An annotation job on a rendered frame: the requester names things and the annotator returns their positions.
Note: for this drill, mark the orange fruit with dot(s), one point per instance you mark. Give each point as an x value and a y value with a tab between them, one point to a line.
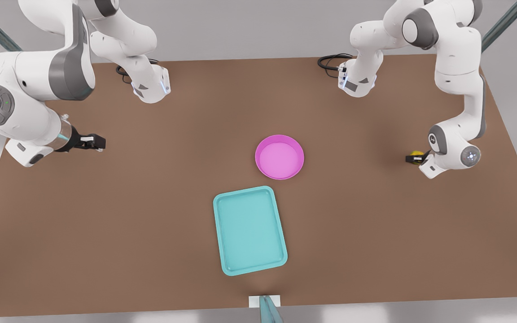
416	153

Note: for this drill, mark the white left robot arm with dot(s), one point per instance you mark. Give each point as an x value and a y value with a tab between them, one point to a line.
456	58

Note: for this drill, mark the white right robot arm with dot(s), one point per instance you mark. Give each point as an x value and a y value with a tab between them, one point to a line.
25	76

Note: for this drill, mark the pink round plate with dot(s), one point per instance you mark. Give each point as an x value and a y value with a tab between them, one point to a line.
279	157

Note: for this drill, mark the teal rectangular tray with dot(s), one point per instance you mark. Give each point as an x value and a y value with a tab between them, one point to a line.
250	230

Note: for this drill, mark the white post foot plate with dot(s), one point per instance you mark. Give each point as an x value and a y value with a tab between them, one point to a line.
254	301

